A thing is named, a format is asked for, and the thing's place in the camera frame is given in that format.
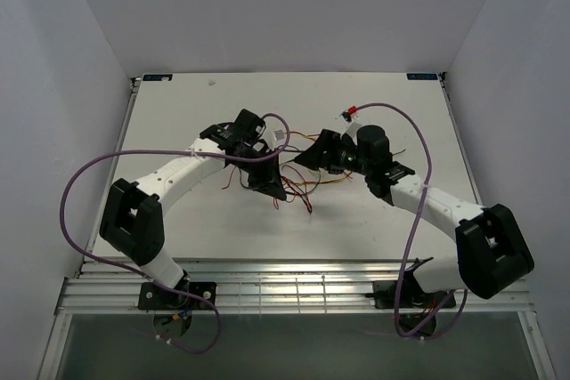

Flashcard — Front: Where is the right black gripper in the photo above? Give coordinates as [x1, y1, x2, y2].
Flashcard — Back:
[294, 129, 371, 176]

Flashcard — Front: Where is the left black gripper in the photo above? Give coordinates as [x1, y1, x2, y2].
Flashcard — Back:
[232, 148, 286, 201]

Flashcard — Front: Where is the yellow wire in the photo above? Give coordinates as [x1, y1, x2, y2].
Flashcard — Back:
[289, 130, 355, 188]

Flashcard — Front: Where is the red wire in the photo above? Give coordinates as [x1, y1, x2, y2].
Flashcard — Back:
[220, 130, 322, 197]
[273, 164, 315, 214]

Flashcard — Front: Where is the black wire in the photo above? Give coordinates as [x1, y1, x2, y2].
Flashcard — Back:
[280, 144, 409, 163]

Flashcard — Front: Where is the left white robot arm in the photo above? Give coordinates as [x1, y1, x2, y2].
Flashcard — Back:
[99, 109, 287, 309]

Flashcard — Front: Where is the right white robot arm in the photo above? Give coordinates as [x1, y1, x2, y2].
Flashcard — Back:
[294, 125, 535, 306]

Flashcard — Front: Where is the right blue logo sticker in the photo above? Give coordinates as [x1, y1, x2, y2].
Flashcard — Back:
[406, 73, 439, 81]

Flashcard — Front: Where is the blue logo sticker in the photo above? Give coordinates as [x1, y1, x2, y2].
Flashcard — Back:
[406, 73, 439, 81]
[142, 74, 173, 82]

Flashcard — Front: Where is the left blue logo sticker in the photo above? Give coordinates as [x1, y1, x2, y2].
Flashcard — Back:
[142, 74, 173, 82]

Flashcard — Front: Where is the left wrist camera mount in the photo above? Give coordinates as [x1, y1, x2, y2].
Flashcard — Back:
[265, 128, 287, 150]

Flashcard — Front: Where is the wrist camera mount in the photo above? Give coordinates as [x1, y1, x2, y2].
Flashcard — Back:
[340, 106, 362, 139]
[265, 128, 287, 150]

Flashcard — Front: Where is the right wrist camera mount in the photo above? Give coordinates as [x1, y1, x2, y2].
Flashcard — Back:
[340, 106, 362, 139]

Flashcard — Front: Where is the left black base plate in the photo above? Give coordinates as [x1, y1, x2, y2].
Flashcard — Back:
[136, 280, 217, 311]

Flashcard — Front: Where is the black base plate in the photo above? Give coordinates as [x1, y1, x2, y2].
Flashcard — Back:
[136, 280, 217, 311]
[364, 279, 448, 310]

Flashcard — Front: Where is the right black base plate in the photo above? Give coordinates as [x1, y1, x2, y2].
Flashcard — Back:
[364, 279, 448, 310]

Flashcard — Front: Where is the aluminium rail frame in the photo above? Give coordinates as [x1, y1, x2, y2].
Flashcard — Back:
[39, 72, 557, 379]

